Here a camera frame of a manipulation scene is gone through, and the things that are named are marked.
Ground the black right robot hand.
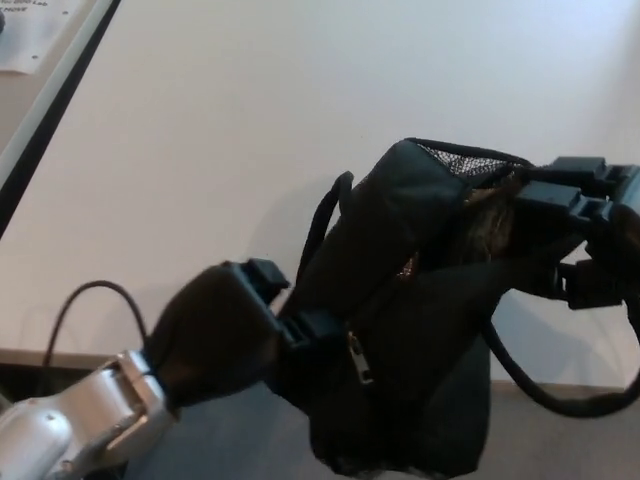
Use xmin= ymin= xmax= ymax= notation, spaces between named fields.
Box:
xmin=514 ymin=155 xmax=640 ymax=312

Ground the white printed paper sheet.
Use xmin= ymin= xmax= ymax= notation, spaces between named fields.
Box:
xmin=0 ymin=0 xmax=97 ymax=77

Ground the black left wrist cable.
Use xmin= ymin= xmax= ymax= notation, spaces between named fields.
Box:
xmin=44 ymin=280 xmax=151 ymax=374

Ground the black fabric lunch bag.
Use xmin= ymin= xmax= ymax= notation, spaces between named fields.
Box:
xmin=294 ymin=137 xmax=640 ymax=477

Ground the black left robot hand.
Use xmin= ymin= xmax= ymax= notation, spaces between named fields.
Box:
xmin=147 ymin=257 xmax=351 ymax=409

